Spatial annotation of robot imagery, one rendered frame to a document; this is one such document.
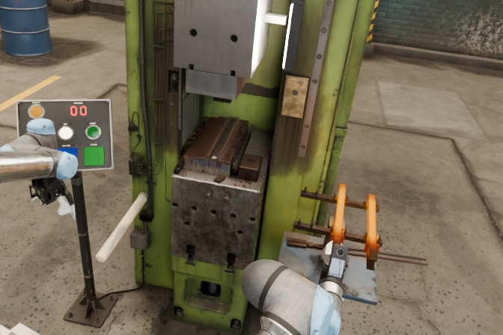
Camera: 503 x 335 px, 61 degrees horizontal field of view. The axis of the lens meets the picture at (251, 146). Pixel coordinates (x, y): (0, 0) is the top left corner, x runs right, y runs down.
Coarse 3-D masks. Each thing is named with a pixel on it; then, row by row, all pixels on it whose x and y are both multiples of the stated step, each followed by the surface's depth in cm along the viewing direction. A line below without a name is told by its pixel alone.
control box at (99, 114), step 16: (16, 112) 160; (48, 112) 163; (64, 112) 165; (80, 112) 166; (96, 112) 168; (80, 128) 166; (64, 144) 165; (80, 144) 166; (96, 144) 168; (112, 144) 170; (80, 160) 166; (112, 160) 169
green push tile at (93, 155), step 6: (84, 150) 166; (90, 150) 166; (96, 150) 167; (102, 150) 168; (84, 156) 166; (90, 156) 166; (96, 156) 167; (102, 156) 168; (90, 162) 166; (96, 162) 167; (102, 162) 168
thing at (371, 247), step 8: (368, 200) 169; (368, 208) 164; (368, 216) 160; (368, 224) 155; (368, 232) 152; (376, 232) 152; (368, 240) 148; (376, 240) 148; (368, 248) 146; (376, 248) 143; (368, 256) 144; (376, 256) 139; (368, 264) 141
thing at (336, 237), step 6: (342, 186) 176; (342, 192) 172; (342, 198) 168; (342, 204) 165; (336, 210) 161; (342, 210) 162; (336, 216) 158; (342, 216) 158; (336, 222) 155; (342, 222) 155; (336, 228) 152; (336, 234) 148; (330, 240) 149; (336, 240) 146; (342, 240) 147
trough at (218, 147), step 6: (228, 120) 209; (234, 120) 212; (228, 126) 206; (222, 132) 198; (228, 132) 200; (222, 138) 195; (216, 144) 188; (222, 144) 190; (216, 150) 185; (210, 156) 179; (216, 156) 180
